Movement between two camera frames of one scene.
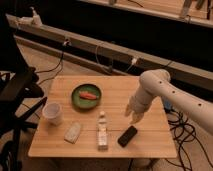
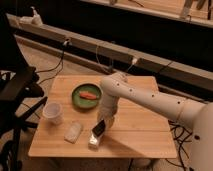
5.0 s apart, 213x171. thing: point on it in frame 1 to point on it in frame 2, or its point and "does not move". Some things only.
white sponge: x=72 y=132 does not move
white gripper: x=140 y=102 to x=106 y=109
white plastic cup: x=53 y=112 does not move
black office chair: x=21 y=95 does not move
